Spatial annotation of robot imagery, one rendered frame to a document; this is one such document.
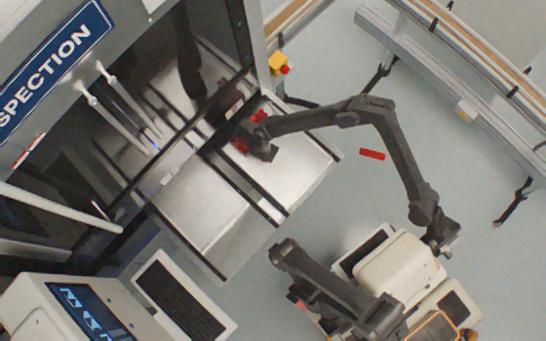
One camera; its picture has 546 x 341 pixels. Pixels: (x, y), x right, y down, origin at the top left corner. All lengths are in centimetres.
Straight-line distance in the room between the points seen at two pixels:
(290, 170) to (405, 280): 73
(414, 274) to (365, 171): 150
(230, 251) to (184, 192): 29
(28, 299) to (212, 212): 85
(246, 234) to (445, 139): 155
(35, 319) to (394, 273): 97
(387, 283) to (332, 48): 199
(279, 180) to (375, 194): 103
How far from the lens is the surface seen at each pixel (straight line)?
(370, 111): 126
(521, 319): 302
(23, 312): 133
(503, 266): 294
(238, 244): 179
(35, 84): 92
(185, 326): 189
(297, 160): 183
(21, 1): 84
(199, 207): 183
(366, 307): 109
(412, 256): 131
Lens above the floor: 265
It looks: 75 degrees down
